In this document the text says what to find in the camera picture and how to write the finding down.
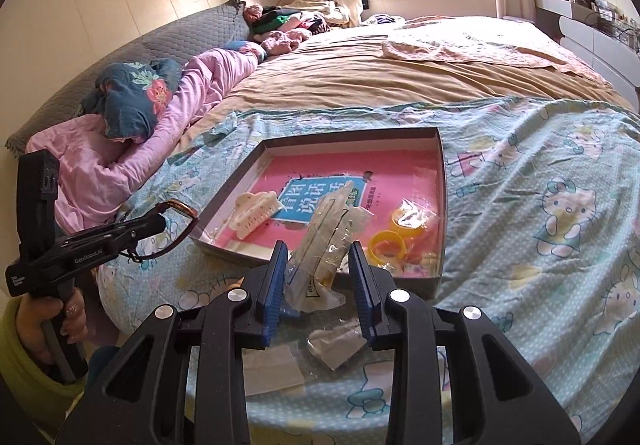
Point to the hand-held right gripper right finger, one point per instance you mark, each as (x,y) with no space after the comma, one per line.
(364,295)

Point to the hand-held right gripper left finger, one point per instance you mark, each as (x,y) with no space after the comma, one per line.
(272,295)

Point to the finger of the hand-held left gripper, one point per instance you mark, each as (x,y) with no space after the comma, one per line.
(145,231)
(107,230)

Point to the clear plastic jewelry packet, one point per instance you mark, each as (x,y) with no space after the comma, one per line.
(320,235)

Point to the clear bag with yellow item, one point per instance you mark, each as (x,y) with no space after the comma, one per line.
(409,217)

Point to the shallow cardboard box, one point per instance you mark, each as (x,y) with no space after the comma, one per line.
(350,137)

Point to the person's left forearm green sleeve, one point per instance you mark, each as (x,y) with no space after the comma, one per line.
(22,375)

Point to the person's left hand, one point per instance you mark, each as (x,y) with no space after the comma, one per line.
(72,320)

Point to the crumpled clear plastic bag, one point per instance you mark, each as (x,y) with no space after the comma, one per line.
(335,347)

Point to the small pastel trinket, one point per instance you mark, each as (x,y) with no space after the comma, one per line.
(420,264)

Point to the flat clear plastic bag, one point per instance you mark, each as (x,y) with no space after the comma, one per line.
(272,370)

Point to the white hair claw clip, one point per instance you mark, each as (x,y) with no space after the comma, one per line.
(252,215)

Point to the blue floral pillow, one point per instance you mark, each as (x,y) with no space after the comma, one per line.
(130,110)

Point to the pink book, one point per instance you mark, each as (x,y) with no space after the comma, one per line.
(320,170)

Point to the pink quilt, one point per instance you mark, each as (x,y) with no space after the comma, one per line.
(200,90)

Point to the grey quilted headboard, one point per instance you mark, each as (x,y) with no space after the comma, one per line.
(175,32)

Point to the cartoon cat printed blanket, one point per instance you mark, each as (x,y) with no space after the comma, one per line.
(525,175)

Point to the tan bedsheet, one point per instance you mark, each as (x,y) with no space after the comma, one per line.
(375,75)

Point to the pink fluffy cloth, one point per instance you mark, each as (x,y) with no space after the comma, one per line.
(280,42)

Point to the pile of clothes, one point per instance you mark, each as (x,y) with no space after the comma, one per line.
(285,20)

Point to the pink crochet blanket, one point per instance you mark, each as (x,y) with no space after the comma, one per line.
(450,52)

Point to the white window seat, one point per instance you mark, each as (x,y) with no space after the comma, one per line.
(430,5)

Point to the white dresser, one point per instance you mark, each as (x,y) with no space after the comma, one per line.
(590,40)

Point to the clutter on dresser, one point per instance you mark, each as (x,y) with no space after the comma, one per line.
(605,10)

